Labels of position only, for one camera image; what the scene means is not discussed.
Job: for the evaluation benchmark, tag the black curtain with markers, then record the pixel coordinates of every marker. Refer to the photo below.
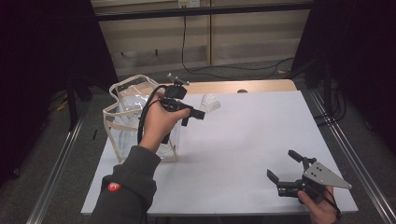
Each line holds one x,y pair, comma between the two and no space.
373,46
31,62

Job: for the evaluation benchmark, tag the white wall socket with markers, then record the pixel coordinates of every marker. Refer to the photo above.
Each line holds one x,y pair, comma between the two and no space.
188,3

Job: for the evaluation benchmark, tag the black metal stand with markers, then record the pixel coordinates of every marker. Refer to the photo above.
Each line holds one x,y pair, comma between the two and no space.
72,105
327,87

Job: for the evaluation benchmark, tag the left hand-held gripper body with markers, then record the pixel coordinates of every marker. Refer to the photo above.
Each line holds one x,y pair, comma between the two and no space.
175,93

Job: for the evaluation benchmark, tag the person's right hand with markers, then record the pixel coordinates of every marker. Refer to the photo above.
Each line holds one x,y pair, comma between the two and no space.
320,211

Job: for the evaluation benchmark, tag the aluminium floor rail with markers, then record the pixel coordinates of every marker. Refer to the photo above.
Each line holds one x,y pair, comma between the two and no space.
358,161
53,183

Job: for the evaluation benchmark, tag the black horizontal frame bar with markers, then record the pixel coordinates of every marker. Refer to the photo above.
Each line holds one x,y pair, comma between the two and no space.
202,11

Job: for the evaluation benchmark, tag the clear bag with beige trim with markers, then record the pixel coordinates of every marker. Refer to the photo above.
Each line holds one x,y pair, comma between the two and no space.
124,124

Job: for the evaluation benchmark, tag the white table mat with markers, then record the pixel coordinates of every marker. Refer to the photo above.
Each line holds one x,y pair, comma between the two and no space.
249,155

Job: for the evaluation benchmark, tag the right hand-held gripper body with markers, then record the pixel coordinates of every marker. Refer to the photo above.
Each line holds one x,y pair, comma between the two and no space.
323,177

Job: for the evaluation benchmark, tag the dark round table grommet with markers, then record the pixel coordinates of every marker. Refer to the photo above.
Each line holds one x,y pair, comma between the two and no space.
242,91

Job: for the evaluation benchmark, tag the person's left hand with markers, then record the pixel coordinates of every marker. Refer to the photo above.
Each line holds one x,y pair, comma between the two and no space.
157,124

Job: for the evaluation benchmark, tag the white shuttlecock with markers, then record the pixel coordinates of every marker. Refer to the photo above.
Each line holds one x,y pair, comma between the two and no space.
210,102

